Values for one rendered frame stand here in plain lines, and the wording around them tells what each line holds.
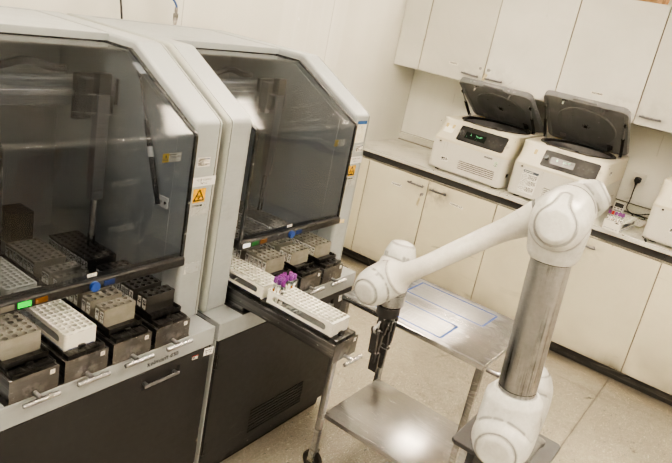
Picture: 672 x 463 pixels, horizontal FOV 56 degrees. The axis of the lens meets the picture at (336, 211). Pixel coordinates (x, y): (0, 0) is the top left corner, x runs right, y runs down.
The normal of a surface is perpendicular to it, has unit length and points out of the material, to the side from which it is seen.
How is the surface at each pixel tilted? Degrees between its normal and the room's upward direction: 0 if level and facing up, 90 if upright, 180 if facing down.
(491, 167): 90
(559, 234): 81
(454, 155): 90
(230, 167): 90
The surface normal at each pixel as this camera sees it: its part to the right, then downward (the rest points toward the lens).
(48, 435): 0.79, 0.33
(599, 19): -0.59, 0.14
